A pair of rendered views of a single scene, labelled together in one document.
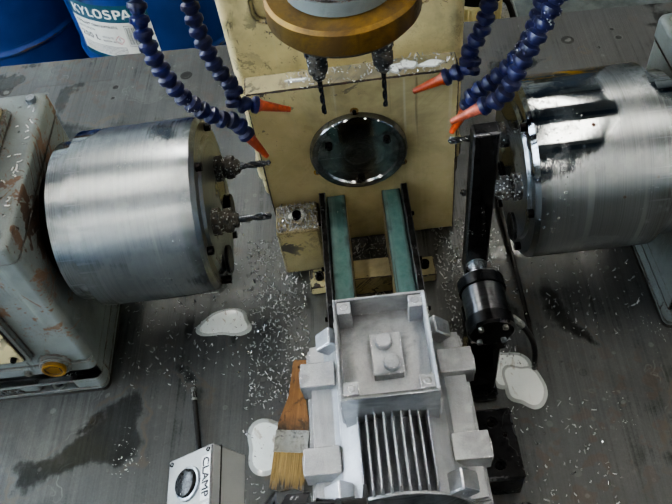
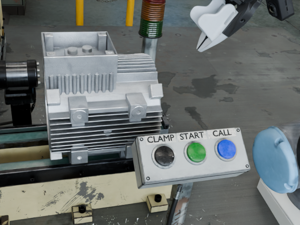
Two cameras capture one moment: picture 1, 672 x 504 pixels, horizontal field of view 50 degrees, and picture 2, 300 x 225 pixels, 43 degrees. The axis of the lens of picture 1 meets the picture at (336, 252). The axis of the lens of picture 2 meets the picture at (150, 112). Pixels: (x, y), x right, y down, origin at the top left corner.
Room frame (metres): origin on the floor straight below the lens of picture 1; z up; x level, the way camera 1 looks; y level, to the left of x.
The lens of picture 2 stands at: (0.49, 0.57, 1.43)
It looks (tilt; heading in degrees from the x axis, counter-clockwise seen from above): 34 degrees down; 247
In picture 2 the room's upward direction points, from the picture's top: 7 degrees clockwise
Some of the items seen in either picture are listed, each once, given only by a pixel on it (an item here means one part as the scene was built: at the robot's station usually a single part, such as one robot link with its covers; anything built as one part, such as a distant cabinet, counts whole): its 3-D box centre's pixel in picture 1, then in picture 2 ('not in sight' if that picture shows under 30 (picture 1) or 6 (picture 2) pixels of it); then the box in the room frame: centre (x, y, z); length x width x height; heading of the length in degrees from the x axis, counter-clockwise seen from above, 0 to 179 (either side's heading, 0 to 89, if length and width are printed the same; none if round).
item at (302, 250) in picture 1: (301, 236); not in sight; (0.77, 0.05, 0.86); 0.07 x 0.06 x 0.12; 86
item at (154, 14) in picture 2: not in sight; (152, 9); (0.13, -0.32, 1.10); 0.06 x 0.06 x 0.04
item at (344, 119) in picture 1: (358, 153); not in sight; (0.78, -0.06, 1.01); 0.15 x 0.02 x 0.15; 86
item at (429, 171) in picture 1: (357, 143); not in sight; (0.84, -0.06, 0.97); 0.30 x 0.11 x 0.34; 86
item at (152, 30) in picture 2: not in sight; (151, 25); (0.13, -0.32, 1.05); 0.06 x 0.06 x 0.04
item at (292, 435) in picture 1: (294, 422); not in sight; (0.46, 0.10, 0.80); 0.21 x 0.05 x 0.01; 168
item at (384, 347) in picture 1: (385, 359); (78, 61); (0.38, -0.03, 1.11); 0.12 x 0.11 x 0.07; 176
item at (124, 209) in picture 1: (116, 216); not in sight; (0.71, 0.30, 1.04); 0.37 x 0.25 x 0.25; 86
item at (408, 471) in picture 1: (393, 430); (99, 104); (0.34, -0.03, 1.01); 0.20 x 0.19 x 0.19; 176
